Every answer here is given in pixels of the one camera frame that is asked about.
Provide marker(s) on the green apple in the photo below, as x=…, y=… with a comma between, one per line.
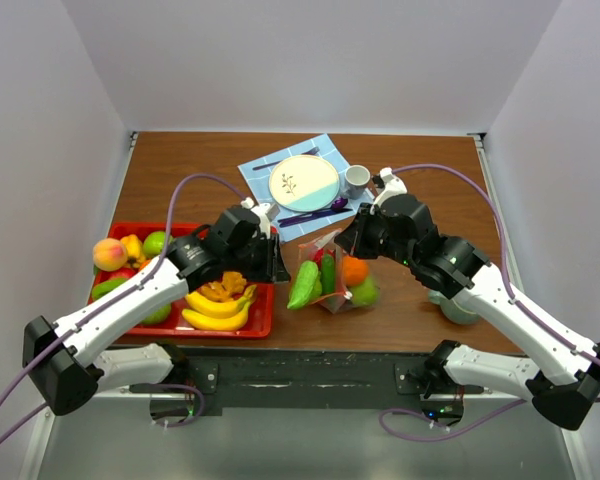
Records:
x=154, y=243

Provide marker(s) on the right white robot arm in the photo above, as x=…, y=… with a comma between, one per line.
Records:
x=559, y=372

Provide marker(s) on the green cucumber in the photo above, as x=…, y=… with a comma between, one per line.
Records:
x=307, y=286

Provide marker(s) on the green chili pepper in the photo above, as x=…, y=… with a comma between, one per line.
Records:
x=328, y=274

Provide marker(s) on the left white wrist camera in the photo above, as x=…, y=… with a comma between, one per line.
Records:
x=266, y=213

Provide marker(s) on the purple spoon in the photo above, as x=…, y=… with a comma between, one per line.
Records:
x=338, y=204

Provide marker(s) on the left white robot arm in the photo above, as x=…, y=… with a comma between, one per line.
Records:
x=69, y=361

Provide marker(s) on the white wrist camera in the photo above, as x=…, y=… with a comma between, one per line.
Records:
x=266, y=213
x=387, y=185

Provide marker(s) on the yellow banana bunch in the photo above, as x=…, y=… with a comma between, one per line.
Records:
x=207, y=315

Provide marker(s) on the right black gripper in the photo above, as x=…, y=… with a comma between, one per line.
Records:
x=353, y=238

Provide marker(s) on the orange fruit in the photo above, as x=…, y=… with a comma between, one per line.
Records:
x=144, y=265
x=354, y=271

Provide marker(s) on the peach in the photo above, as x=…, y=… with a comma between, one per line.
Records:
x=109, y=255

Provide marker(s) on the clear orange zip top bag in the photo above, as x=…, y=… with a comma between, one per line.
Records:
x=339, y=301

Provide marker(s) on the purple knife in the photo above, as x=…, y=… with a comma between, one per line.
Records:
x=297, y=219

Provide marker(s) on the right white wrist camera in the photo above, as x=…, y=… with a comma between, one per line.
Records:
x=387, y=185

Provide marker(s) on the green lime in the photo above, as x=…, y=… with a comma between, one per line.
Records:
x=365, y=294

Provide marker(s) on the small yellow pepper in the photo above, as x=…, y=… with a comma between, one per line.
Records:
x=135, y=252

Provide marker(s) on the blue checked cloth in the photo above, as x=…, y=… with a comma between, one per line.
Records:
x=258, y=184

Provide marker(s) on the cream and blue plate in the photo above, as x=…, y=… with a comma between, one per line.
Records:
x=304, y=183

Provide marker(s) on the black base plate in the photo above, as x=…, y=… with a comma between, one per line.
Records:
x=306, y=379

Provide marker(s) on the orange ginger root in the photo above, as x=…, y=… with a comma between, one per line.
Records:
x=227, y=289

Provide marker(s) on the red plastic tray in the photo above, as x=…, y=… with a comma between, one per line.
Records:
x=175, y=326

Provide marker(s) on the grey ceramic mug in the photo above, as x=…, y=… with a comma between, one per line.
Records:
x=355, y=181

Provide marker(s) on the large green guava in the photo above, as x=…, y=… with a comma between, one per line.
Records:
x=158, y=316

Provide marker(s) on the red pomegranate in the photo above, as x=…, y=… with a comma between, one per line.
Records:
x=317, y=258

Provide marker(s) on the purple fork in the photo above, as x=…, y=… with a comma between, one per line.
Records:
x=311, y=152

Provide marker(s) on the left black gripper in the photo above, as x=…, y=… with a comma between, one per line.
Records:
x=263, y=272

